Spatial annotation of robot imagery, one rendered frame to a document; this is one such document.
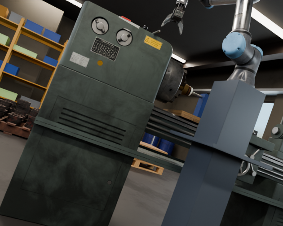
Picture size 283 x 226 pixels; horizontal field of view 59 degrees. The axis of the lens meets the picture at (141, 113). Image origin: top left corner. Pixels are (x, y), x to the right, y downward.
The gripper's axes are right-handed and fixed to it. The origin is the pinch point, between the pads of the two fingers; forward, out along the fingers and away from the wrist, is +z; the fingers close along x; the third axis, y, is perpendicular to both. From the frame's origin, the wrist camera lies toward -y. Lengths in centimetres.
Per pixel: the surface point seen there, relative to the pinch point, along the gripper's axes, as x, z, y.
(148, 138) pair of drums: 106, 90, -584
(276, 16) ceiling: 165, -169, -189
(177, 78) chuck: 14.2, 32.9, 11.0
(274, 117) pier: 291, -46, -306
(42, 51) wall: -243, -25, -473
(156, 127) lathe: 13, 68, 11
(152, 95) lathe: 1, 51, 24
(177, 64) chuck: 11.9, 22.8, 6.9
